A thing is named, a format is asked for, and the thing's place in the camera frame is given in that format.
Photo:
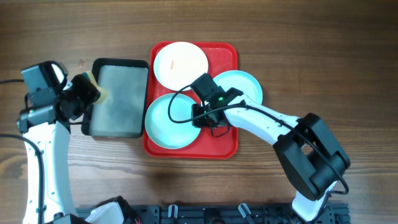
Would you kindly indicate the red plastic tray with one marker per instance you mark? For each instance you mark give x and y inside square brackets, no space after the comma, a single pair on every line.
[219,143]

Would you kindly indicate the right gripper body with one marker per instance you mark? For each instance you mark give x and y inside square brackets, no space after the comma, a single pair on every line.
[205,121]

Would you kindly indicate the white round plate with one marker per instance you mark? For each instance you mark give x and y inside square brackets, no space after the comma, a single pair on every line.
[179,64]

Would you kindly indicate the black tray with water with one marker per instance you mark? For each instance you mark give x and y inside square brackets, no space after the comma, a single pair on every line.
[121,114]

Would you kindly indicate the teal plate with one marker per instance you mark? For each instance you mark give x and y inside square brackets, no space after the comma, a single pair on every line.
[165,133]
[242,81]

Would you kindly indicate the green yellow sponge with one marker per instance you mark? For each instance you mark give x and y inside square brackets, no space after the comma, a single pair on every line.
[102,93]

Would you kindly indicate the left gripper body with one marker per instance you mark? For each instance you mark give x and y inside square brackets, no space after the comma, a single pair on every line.
[81,94]

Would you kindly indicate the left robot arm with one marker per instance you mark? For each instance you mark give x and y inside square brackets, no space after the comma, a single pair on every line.
[45,129]

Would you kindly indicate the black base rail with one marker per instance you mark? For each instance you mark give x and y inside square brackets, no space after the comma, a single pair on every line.
[333,213]

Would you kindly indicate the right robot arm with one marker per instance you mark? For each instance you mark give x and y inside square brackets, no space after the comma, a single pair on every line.
[310,155]

